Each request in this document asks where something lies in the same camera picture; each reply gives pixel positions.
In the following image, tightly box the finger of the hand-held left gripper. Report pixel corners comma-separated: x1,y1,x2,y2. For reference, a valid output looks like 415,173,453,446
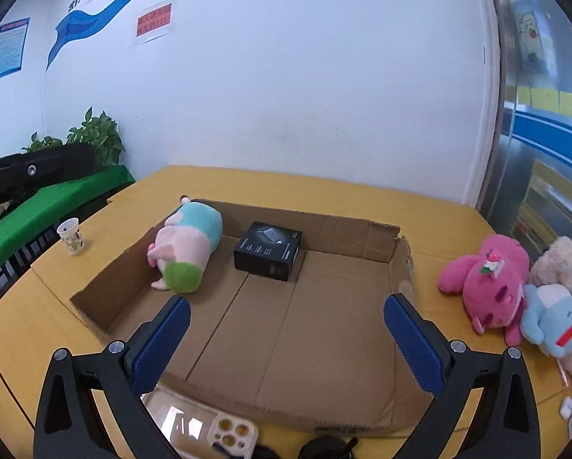
0,146,99,197

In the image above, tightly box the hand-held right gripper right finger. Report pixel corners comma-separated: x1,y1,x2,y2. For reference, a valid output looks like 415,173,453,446
383,293,542,459

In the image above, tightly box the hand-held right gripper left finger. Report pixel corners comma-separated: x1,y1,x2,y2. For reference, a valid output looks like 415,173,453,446
32,295,192,459

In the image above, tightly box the pink pig plush toy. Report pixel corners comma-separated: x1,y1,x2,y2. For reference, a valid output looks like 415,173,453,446
146,195,224,295

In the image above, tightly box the white phone case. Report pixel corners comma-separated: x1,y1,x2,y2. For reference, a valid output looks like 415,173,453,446
141,386,259,459

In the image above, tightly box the cardboard box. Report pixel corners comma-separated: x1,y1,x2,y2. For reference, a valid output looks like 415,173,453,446
70,197,437,436

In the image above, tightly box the black charger box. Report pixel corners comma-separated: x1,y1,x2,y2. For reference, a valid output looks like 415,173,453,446
233,221,303,283

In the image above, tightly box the wooden desktop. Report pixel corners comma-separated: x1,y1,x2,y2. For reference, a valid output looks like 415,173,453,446
0,165,572,459

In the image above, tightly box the small potted plant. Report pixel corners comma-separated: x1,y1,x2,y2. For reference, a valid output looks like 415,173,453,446
22,132,64,154

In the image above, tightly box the green table cloth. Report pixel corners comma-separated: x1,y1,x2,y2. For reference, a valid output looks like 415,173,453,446
0,165,137,264

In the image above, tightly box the large potted plant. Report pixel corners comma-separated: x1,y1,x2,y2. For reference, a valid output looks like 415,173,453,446
66,107,126,168

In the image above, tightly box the patterned paper cup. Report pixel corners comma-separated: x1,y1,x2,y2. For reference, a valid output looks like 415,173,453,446
56,217,86,255

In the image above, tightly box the black slatted rack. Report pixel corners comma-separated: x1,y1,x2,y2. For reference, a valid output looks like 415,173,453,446
0,196,109,304

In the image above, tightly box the light blue plush toy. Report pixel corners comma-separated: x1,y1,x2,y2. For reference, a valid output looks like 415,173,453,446
520,283,572,359

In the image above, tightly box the beige plush toy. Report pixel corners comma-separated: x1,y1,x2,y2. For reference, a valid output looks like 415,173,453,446
527,214,572,307

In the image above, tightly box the blue door banner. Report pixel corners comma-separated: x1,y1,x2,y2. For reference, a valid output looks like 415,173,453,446
510,105,572,177

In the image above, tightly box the cartoon pig poster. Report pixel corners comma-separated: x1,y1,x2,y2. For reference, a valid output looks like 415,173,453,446
513,0,557,77

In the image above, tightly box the blue framed wall poster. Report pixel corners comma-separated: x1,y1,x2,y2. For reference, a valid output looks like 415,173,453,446
0,16,31,82

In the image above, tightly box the blue wall stripe decal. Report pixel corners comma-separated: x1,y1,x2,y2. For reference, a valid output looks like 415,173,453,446
44,0,416,75

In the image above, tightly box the red wall notice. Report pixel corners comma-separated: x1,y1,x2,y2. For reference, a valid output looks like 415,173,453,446
132,1,174,46

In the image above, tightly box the metal door frame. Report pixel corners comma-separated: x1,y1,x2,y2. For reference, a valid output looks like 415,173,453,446
474,0,526,230

